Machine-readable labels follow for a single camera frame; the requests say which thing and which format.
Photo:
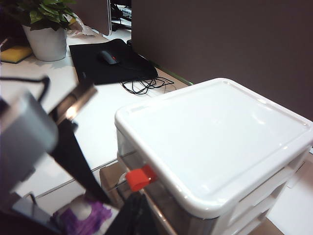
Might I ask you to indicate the crumpled plastic wrapper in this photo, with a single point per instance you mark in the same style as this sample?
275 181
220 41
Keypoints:
83 29

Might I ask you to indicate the brown side panel silver edge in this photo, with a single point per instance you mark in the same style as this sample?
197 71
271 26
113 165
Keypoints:
105 14

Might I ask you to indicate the yellow sponge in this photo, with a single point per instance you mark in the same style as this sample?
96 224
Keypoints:
14 54

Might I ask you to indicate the purple white napkin pack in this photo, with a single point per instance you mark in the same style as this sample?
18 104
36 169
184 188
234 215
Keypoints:
80 220

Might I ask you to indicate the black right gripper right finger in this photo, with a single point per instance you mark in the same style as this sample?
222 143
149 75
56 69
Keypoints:
144 220

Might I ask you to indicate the black computer mouse red wheel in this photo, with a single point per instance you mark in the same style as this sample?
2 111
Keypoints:
107 57

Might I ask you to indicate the white plant pot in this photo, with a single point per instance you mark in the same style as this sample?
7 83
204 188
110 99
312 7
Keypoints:
46 46

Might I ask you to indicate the metal left gripper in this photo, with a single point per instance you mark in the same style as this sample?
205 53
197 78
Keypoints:
73 105

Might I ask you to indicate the white plastic drawer cabinet frame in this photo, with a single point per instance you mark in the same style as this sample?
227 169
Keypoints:
207 137

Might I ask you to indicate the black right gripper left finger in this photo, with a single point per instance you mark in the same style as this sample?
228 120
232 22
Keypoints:
122 220

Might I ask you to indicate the black mouse pad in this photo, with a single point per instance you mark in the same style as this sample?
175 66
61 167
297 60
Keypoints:
97 71

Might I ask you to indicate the brown desk partition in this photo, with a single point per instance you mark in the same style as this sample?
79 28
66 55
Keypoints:
220 36

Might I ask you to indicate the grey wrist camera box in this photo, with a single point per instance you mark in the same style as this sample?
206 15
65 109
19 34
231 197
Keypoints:
27 127

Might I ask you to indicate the green edge strip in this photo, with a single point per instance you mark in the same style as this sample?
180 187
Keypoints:
176 74

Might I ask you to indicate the green leafy plant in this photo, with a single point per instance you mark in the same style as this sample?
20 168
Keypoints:
46 12

